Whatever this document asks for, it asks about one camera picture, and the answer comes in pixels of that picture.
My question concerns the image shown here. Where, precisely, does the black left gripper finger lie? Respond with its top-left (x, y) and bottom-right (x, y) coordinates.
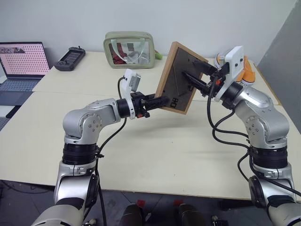
top-left (143, 103), bottom-right (166, 112)
top-left (142, 94), bottom-right (170, 106)

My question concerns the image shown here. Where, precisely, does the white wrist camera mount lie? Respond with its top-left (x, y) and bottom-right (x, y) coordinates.
top-left (122, 68), bottom-right (143, 120)
top-left (213, 45), bottom-right (246, 102)

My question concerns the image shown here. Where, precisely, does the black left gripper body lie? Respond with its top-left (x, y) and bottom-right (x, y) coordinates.
top-left (131, 91), bottom-right (151, 119)

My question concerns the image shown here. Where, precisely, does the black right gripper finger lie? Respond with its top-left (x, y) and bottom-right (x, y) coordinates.
top-left (192, 58), bottom-right (216, 75)
top-left (182, 71), bottom-right (212, 97)

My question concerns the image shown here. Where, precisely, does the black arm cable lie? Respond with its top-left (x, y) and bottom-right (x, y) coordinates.
top-left (93, 75), bottom-right (129, 226)
top-left (206, 81), bottom-right (301, 196)

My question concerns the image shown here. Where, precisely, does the grey open laptop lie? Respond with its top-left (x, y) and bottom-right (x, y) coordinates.
top-left (0, 41), bottom-right (51, 119)

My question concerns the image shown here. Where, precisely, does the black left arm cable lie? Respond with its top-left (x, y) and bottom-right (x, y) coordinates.
top-left (93, 75), bottom-right (129, 226)

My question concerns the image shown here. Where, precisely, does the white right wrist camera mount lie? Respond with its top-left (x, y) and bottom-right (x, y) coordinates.
top-left (213, 45), bottom-right (246, 102)

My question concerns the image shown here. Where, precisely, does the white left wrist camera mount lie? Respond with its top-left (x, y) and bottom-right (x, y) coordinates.
top-left (122, 68), bottom-right (143, 120)

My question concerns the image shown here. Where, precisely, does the black floor cable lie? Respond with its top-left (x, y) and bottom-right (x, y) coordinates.
top-left (0, 180), bottom-right (55, 195)

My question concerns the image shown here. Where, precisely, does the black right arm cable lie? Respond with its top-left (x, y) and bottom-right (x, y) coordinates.
top-left (206, 81), bottom-right (301, 196)

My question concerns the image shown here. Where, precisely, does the wooden picture frame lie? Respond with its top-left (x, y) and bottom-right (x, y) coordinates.
top-left (155, 41), bottom-right (209, 116)

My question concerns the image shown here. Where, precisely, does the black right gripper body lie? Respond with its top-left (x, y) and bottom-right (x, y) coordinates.
top-left (206, 63), bottom-right (230, 97)

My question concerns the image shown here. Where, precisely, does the green transparent zip pouch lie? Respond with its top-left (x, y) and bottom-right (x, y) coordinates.
top-left (103, 31), bottom-right (157, 70)

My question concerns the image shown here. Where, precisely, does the black handheld controller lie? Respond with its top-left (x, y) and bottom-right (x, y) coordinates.
top-left (54, 46), bottom-right (86, 72)

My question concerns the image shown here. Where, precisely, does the red item inside pouch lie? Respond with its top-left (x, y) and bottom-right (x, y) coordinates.
top-left (110, 42), bottom-right (125, 65)

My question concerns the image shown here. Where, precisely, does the dark rounded shape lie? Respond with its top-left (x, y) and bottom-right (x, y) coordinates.
top-left (176, 203), bottom-right (208, 226)
top-left (120, 203), bottom-right (144, 226)

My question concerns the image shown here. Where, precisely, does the orange and white object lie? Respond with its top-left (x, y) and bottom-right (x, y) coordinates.
top-left (214, 52), bottom-right (256, 87)

